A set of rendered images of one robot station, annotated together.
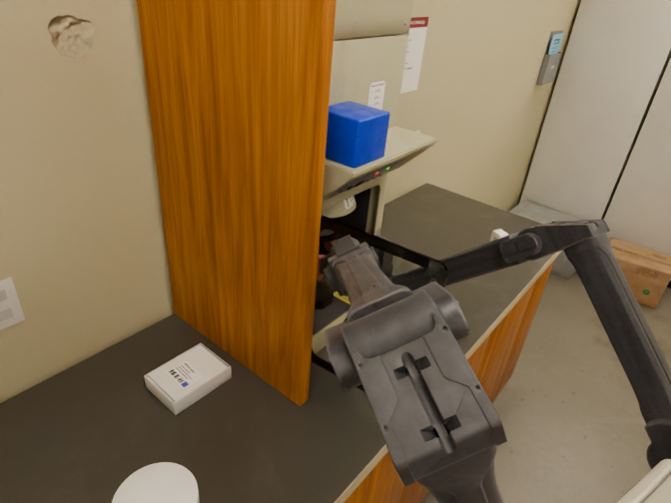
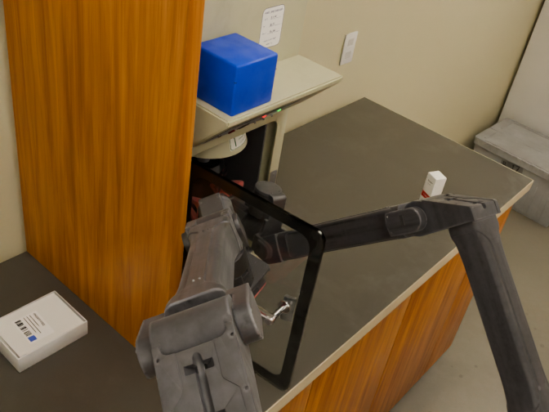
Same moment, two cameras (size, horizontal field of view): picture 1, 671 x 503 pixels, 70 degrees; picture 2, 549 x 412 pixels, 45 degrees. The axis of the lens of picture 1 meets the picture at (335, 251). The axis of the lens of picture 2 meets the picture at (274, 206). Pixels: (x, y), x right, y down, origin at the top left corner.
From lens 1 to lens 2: 25 cm
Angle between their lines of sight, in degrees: 5
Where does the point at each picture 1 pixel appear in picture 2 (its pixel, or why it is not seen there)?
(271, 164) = (137, 105)
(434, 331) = (223, 337)
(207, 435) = (53, 397)
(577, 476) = not seen: outside the picture
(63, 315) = not seen: outside the picture
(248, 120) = (113, 52)
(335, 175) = (211, 122)
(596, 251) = (478, 236)
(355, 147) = (233, 94)
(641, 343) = (512, 338)
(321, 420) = not seen: hidden behind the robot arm
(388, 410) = (173, 400)
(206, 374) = (57, 329)
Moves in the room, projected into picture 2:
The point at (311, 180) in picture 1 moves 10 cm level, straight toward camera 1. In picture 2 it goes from (178, 130) to (169, 164)
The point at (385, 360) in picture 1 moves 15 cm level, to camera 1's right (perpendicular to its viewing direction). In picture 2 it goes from (179, 358) to (353, 386)
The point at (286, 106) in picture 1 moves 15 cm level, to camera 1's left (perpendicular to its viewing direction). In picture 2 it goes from (153, 47) to (54, 29)
